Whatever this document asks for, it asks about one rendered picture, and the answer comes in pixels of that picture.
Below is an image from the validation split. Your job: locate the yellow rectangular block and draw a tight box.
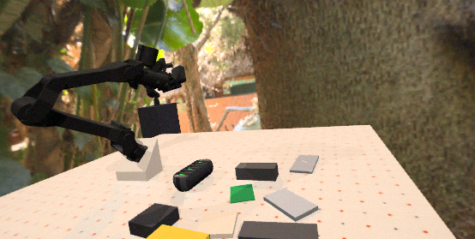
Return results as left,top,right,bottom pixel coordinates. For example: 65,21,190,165
146,224,210,239

